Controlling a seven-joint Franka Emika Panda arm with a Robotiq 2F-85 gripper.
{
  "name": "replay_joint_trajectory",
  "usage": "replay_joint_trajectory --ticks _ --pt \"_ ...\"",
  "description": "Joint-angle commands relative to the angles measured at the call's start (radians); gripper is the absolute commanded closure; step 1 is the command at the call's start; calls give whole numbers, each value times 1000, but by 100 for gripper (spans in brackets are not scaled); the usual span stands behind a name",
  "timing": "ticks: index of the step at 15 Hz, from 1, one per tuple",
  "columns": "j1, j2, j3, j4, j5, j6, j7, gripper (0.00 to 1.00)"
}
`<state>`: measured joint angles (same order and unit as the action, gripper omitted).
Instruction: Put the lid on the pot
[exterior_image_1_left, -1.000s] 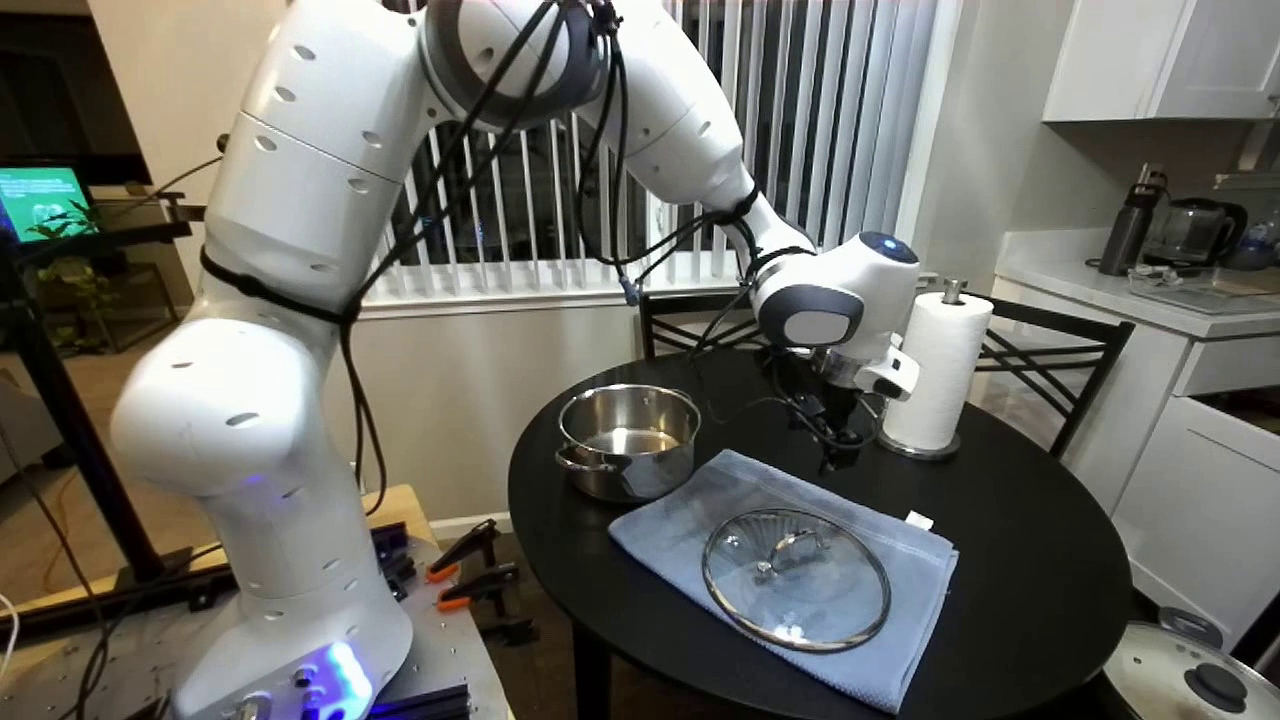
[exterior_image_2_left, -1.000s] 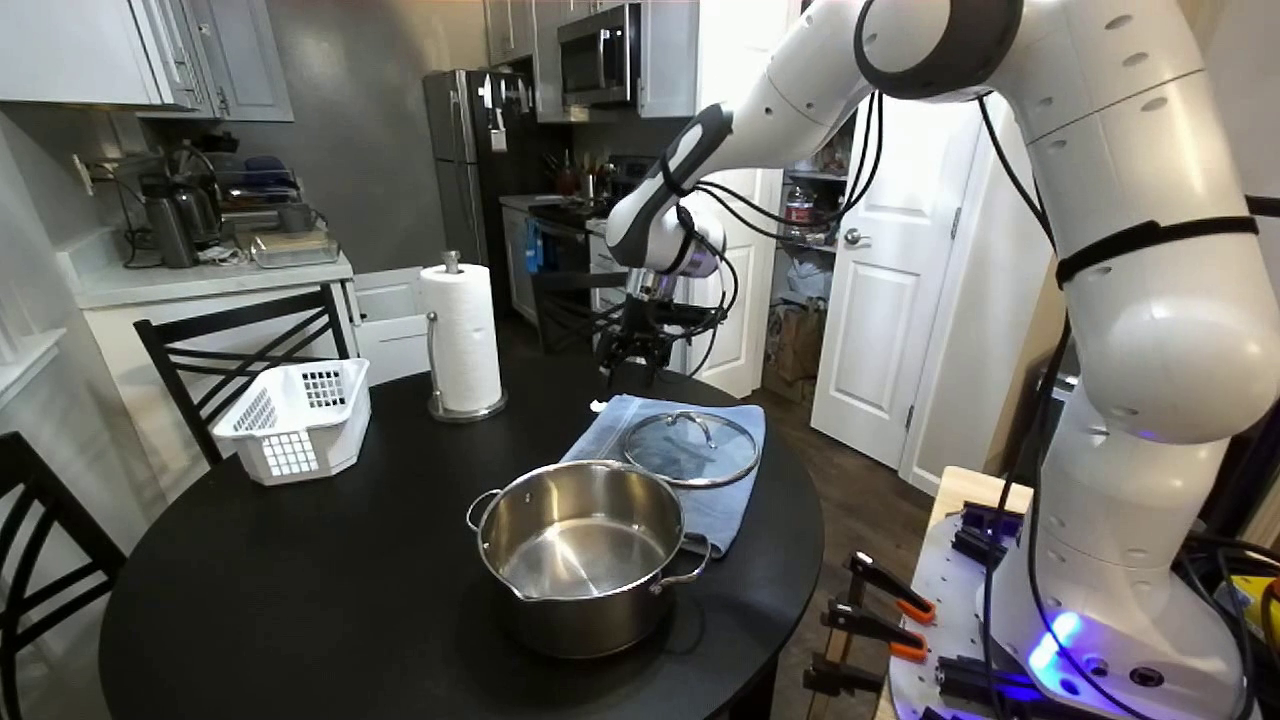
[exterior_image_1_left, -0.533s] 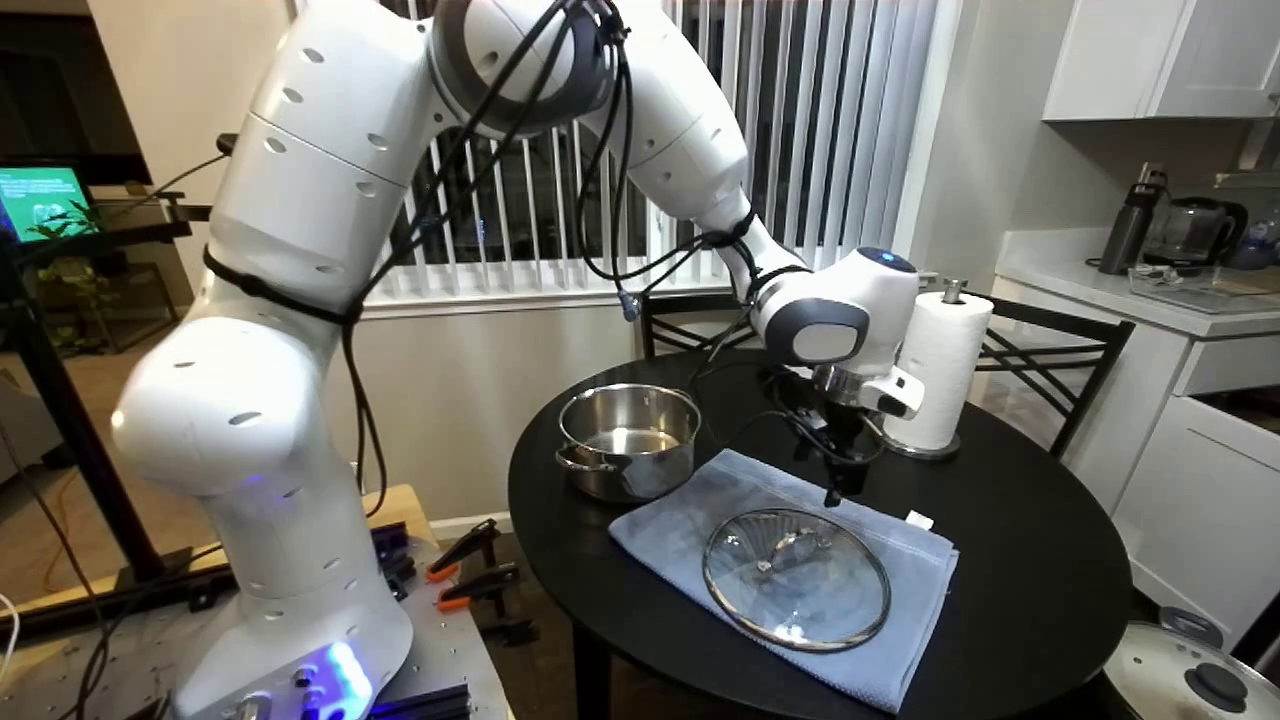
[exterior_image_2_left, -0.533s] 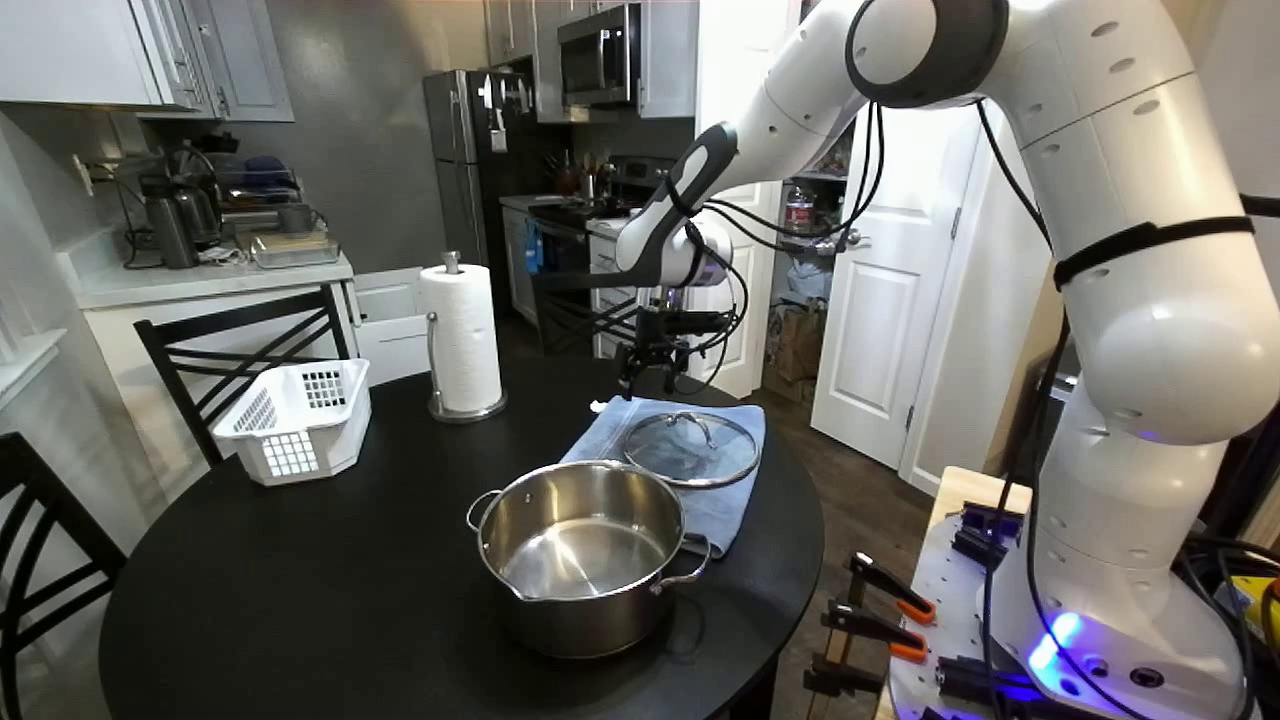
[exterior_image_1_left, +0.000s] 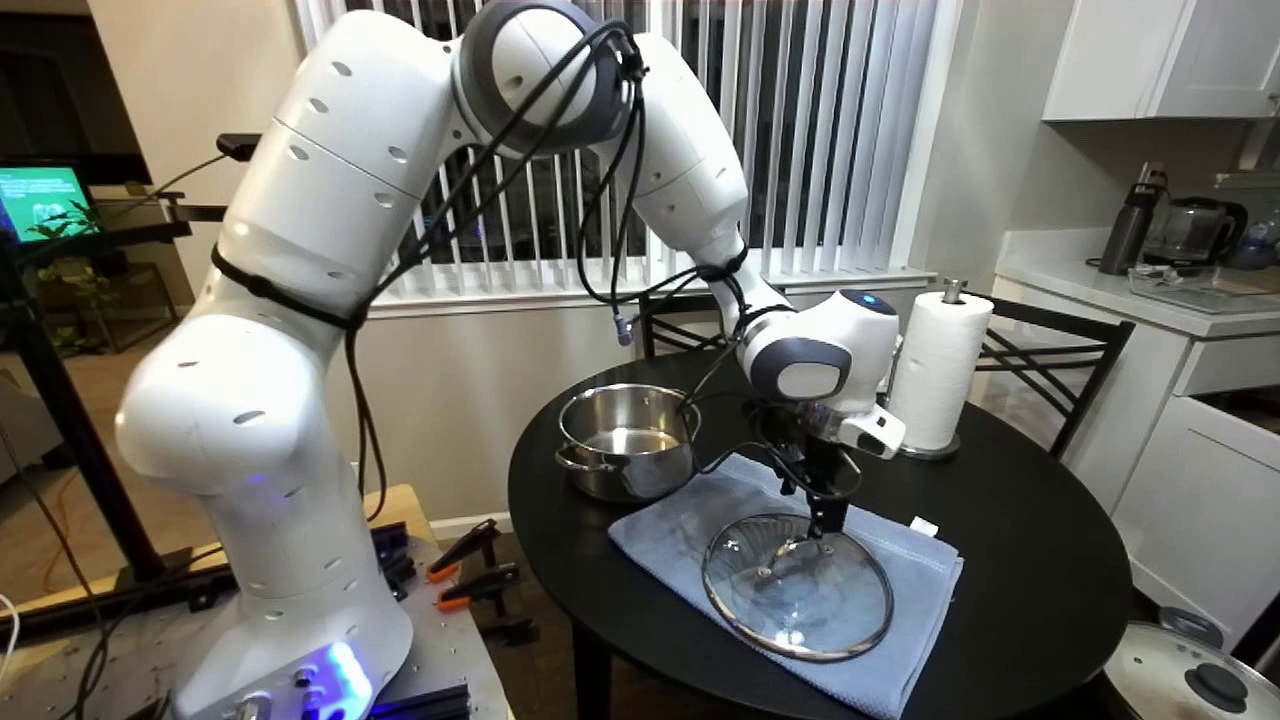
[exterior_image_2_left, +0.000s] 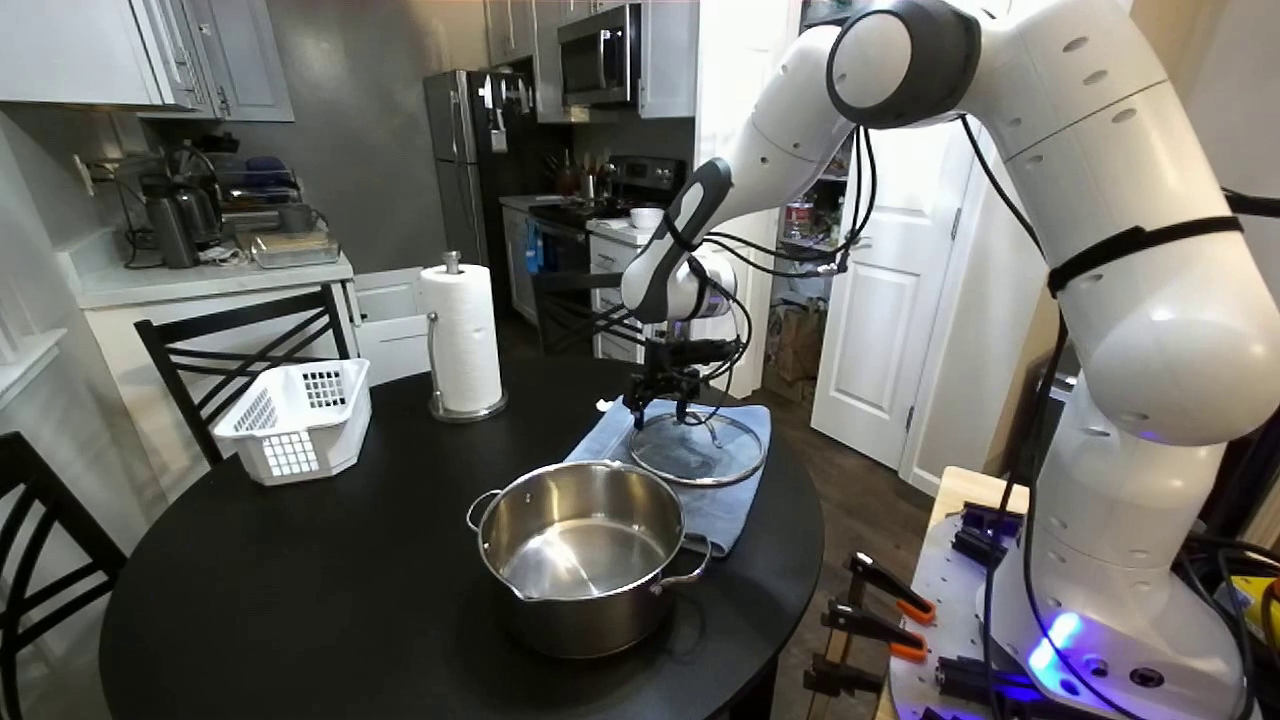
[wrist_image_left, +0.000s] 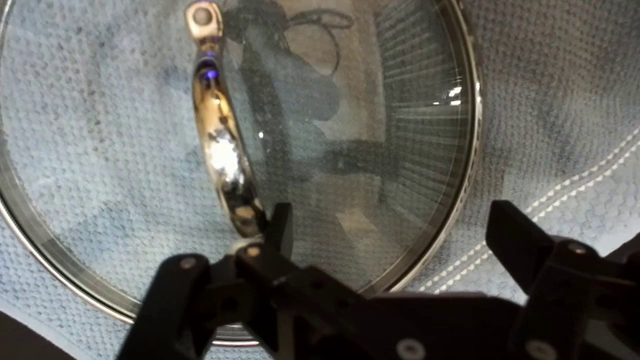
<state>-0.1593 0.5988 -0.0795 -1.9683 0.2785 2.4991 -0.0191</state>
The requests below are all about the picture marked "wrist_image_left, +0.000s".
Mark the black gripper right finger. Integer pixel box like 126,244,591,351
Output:
483,198,640,360

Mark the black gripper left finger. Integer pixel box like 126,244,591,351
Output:
116,201,347,360

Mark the glass lid with steel handle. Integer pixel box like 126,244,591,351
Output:
0,0,483,348

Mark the round black table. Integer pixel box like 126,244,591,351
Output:
0,308,75,360

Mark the blue cloth towel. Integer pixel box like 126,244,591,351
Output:
0,0,640,360

